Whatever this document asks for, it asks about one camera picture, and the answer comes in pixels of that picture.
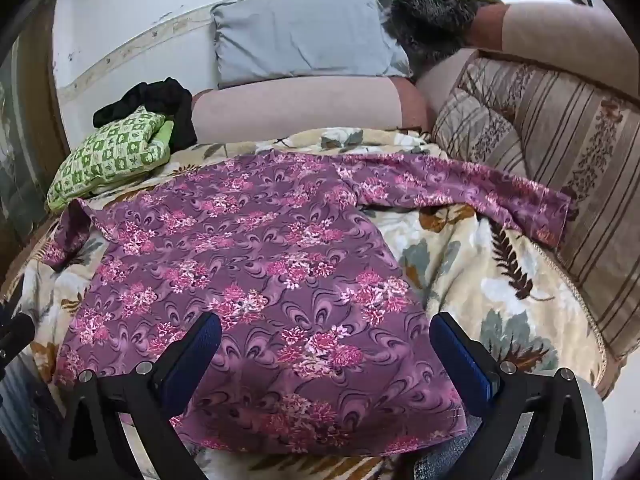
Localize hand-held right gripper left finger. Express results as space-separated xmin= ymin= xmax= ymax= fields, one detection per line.
xmin=60 ymin=311 xmax=223 ymax=480

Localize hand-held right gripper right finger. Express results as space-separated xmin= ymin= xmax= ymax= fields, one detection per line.
xmin=429 ymin=311 xmax=596 ymax=480

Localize purple floral garment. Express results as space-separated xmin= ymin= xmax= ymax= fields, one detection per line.
xmin=42 ymin=149 xmax=573 ymax=456

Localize blue denim pants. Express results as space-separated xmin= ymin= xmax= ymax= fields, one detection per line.
xmin=414 ymin=435 xmax=482 ymax=480

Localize leaf print blanket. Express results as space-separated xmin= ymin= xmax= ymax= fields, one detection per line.
xmin=0 ymin=127 xmax=616 ymax=480

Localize wooden door with glass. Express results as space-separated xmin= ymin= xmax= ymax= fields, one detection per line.
xmin=0 ymin=5 xmax=70 ymax=266

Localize green patterned pillow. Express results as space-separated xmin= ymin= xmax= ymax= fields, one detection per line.
xmin=46 ymin=106 xmax=175 ymax=213

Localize black cloth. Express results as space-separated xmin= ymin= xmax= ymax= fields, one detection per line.
xmin=93 ymin=77 xmax=198 ymax=153

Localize pink bolster cushion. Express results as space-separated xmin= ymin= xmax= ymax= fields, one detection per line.
xmin=191 ymin=76 xmax=428 ymax=148

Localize dark furry cloth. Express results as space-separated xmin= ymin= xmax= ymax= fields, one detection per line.
xmin=389 ymin=0 xmax=503 ymax=68

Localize grey pillow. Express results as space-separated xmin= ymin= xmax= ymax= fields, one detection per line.
xmin=211 ymin=0 xmax=413 ymax=88

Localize beige sofa cushion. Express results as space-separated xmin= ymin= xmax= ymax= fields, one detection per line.
xmin=470 ymin=2 xmax=632 ymax=70

